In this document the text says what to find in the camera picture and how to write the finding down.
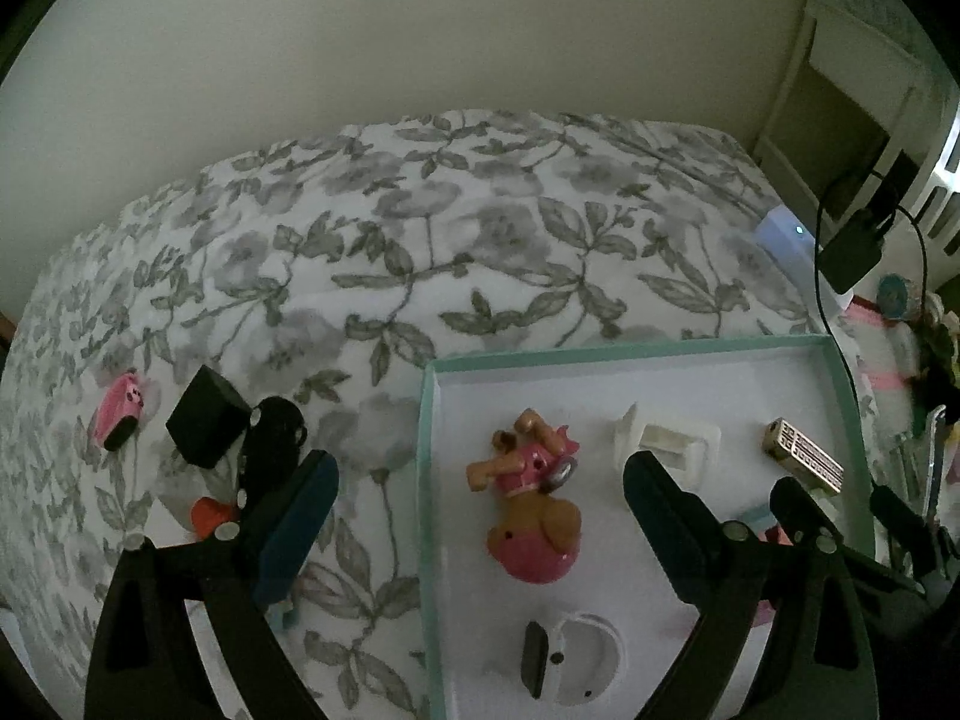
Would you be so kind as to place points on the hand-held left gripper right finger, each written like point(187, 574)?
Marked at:
point(660, 532)

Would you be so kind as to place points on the teal rimmed white tray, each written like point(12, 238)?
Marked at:
point(675, 397)

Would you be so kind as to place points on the teal round object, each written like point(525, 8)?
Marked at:
point(894, 294)

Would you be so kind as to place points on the white device with light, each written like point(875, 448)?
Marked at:
point(787, 240)

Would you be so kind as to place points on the pink smartwatch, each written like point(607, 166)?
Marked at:
point(118, 409)

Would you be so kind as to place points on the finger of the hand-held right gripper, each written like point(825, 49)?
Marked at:
point(795, 510)
point(900, 532)

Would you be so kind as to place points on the black gold patterned lighter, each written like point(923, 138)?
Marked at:
point(806, 457)

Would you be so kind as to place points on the pink cloth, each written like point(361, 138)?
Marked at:
point(877, 360)

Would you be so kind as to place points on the silver metal tool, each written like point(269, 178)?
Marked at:
point(934, 457)

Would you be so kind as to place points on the pink toy dog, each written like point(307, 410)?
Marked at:
point(536, 525)

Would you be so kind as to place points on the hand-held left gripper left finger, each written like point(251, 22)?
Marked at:
point(296, 532)

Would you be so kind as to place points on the black toy car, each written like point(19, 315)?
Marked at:
point(271, 435)

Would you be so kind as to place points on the white plastic holder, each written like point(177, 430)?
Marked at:
point(667, 444)

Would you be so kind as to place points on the white shelf unit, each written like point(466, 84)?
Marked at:
point(862, 90)

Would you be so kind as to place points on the black charger plug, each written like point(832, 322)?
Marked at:
point(206, 416)

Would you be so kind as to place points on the grey floral blanket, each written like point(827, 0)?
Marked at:
point(450, 240)

